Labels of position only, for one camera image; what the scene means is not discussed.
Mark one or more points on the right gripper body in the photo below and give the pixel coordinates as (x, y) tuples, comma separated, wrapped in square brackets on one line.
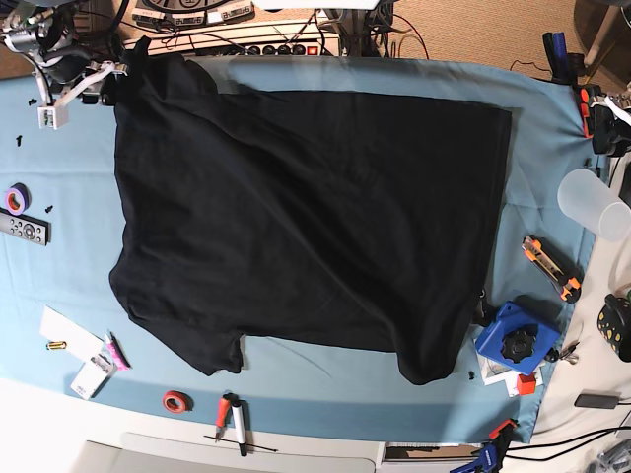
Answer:
[(73, 73)]

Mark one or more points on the red tape roll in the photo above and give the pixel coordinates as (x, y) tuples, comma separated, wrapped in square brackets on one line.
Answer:
[(175, 402)]

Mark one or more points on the black remote control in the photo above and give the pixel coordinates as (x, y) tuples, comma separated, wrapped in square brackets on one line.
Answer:
[(25, 227)]

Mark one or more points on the blue orange clamp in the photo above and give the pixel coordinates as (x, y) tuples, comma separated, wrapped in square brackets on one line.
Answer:
[(489, 458)]

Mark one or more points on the light blue table cloth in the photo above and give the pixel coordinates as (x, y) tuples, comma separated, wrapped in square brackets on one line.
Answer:
[(290, 388)]

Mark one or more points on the metal carabiner keys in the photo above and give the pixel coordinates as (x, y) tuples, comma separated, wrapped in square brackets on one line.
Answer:
[(481, 313)]

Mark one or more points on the white card packet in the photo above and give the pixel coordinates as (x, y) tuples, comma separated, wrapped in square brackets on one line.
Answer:
[(92, 375)]

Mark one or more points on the pink tube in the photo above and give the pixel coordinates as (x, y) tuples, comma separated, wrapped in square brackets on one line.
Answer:
[(116, 352)]

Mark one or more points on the white black marker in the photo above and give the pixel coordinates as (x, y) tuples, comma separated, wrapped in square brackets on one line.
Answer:
[(239, 422)]

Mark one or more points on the white paper under box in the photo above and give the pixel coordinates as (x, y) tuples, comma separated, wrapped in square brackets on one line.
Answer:
[(493, 372)]

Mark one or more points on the black graphic t-shirt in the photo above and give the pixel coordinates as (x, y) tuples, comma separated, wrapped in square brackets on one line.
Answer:
[(342, 219)]

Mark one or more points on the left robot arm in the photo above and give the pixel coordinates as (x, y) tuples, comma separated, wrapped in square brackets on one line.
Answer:
[(622, 99)]

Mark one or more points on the black power adapter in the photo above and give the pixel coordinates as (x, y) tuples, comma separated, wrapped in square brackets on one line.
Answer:
[(591, 400)]

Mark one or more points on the red handled screwdriver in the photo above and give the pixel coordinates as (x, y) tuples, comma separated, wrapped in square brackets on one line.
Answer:
[(224, 407)]

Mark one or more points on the orange black clamp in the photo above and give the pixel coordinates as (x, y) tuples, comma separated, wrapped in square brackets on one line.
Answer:
[(586, 96)]

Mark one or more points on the brass cylinder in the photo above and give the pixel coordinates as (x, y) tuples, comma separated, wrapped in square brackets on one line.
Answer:
[(56, 345)]

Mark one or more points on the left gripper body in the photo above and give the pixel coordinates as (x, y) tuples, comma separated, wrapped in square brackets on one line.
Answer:
[(611, 127)]

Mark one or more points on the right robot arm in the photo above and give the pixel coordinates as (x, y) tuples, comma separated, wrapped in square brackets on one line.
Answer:
[(31, 27)]

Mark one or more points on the blue black clamp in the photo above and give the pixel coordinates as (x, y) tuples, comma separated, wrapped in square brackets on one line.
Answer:
[(557, 56)]

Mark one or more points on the black zip tie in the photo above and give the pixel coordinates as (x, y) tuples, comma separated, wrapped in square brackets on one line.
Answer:
[(250, 445)]

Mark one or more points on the translucent plastic cup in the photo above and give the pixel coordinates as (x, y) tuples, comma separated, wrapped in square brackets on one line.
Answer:
[(584, 198)]

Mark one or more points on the red cube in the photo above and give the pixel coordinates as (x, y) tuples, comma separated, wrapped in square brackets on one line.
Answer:
[(526, 384)]

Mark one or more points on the white paper sheet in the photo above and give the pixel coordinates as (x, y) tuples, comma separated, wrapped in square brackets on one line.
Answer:
[(81, 343)]

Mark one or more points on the purple tape roll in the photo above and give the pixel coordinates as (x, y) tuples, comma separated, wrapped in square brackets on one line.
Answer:
[(17, 199)]

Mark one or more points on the blue box with knob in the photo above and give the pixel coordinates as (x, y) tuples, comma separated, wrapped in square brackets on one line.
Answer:
[(517, 339)]

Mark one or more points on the black power strip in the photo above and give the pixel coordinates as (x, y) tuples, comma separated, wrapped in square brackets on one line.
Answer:
[(309, 48)]

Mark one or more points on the orange black utility knife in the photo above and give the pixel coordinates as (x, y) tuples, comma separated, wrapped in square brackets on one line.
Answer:
[(565, 281)]

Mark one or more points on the black yellow dotted mug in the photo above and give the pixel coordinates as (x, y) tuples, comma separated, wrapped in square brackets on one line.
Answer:
[(613, 323)]

